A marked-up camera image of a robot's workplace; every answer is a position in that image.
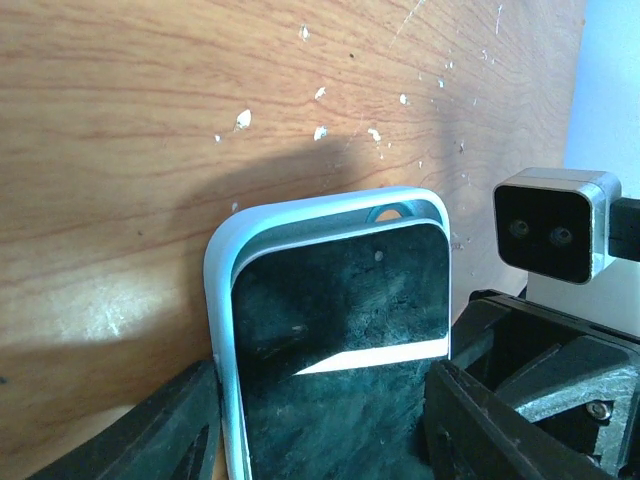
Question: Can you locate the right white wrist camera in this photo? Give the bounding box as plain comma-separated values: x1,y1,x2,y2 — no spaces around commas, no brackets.
493,168,639,336

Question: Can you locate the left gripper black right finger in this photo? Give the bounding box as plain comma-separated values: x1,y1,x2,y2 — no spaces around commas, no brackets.
423,360,611,479

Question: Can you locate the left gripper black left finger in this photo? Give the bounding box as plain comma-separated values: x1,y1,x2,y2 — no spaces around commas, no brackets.
31,360,221,479

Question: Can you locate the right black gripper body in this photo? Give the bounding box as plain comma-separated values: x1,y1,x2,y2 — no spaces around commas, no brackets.
452,290,639,479

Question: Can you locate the light blue phone case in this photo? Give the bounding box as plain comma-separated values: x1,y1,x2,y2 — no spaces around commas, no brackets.
203,187,451,479

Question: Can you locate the light blue phone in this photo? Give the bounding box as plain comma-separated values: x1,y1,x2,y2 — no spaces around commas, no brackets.
232,220,450,479

